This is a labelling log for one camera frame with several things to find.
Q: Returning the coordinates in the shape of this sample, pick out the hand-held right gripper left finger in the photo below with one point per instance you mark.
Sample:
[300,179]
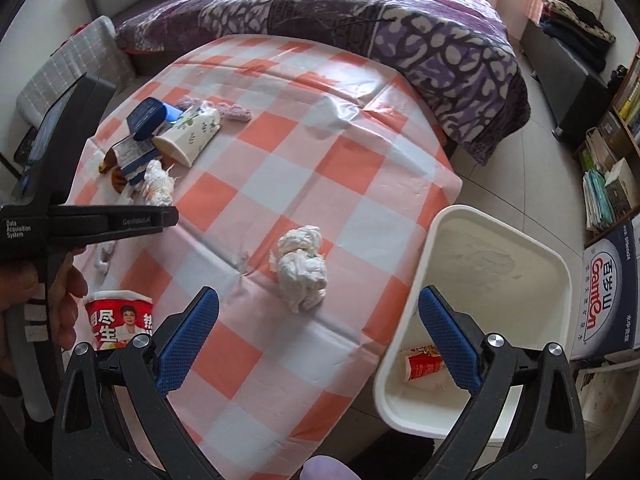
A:
[190,342]

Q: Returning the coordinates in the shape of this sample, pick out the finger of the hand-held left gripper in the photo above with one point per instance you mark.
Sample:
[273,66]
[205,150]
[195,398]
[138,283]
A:
[120,220]

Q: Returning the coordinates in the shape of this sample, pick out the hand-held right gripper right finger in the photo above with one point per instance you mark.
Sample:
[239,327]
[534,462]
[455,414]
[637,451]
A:
[450,342]

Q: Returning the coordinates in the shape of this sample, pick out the white trash bin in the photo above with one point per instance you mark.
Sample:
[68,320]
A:
[500,270]

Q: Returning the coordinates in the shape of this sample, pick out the large white tissue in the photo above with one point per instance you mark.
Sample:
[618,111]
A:
[300,270]

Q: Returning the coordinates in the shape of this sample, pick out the person's left hand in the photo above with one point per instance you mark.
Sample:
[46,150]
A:
[67,305]

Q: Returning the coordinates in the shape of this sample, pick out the red paper cup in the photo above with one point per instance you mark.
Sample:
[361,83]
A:
[420,365]

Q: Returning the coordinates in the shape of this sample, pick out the small white tissue scrap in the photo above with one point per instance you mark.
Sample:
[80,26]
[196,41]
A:
[102,255]

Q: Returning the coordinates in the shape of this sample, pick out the small crumpled white tissue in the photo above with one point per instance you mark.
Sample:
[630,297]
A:
[157,185]

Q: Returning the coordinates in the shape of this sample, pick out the blue white packet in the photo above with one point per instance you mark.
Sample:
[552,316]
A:
[132,157]

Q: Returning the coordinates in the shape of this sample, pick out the red instant noodle cup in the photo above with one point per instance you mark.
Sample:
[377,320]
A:
[117,320]

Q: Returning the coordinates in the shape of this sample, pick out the dark blue box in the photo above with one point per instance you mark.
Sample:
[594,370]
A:
[145,117]

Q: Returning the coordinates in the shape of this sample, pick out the grey checked cover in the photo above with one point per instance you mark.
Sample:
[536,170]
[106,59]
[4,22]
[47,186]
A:
[75,55]

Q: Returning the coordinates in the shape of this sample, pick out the blue white cardboard box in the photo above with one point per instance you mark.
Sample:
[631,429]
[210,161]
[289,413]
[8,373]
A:
[612,300]

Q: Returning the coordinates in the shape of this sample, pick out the orange white checkered tablecloth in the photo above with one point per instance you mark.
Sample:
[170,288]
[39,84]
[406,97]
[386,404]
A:
[280,160]

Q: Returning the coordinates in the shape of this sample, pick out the person's purple clothing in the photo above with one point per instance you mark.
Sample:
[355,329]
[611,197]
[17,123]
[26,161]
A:
[325,467]

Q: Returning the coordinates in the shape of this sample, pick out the beige tissue box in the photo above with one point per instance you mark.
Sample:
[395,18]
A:
[620,185]

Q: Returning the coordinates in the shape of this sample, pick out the wooden bookshelf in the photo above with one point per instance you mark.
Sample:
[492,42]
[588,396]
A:
[620,125]

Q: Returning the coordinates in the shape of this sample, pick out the bed with purple quilt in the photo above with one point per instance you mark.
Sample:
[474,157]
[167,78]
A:
[300,5]

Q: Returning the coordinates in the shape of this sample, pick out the black bench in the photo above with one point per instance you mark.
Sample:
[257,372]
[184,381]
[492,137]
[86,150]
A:
[565,75]

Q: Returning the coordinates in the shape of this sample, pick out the thin black stick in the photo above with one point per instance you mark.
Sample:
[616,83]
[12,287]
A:
[360,20]

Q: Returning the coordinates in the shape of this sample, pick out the pile of dark clothes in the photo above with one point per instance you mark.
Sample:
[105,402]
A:
[575,20]

